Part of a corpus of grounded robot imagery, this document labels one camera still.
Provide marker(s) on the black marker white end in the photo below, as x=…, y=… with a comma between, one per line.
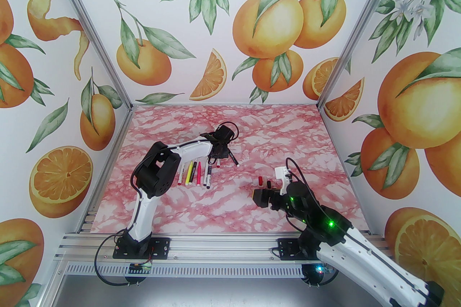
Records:
x=232, y=158

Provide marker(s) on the white marker black tip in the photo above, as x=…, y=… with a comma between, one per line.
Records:
x=206, y=176

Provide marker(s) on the pink highlighter pen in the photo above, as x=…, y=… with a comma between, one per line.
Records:
x=198, y=174

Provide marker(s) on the thin black pen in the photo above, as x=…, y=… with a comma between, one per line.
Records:
x=195, y=170

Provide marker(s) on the yellow highlighter pen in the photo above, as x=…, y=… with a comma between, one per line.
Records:
x=189, y=173

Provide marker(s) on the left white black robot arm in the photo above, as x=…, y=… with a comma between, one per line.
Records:
x=142, y=215

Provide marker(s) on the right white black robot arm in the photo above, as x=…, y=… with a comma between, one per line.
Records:
x=378, y=273

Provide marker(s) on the circuit board with LED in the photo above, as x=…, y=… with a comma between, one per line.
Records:
x=321, y=269

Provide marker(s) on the small green circuit board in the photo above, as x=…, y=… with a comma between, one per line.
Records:
x=140, y=268

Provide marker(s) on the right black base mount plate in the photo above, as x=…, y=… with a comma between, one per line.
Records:
x=288, y=248

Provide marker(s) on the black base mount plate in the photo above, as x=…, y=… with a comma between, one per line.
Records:
x=288, y=248
x=162, y=247

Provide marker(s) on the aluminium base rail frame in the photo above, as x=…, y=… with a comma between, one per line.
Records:
x=223, y=248

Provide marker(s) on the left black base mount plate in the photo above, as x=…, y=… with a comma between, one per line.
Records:
x=162, y=247

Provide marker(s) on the aluminium frame post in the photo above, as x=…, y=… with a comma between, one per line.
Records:
x=332, y=82
x=118, y=82

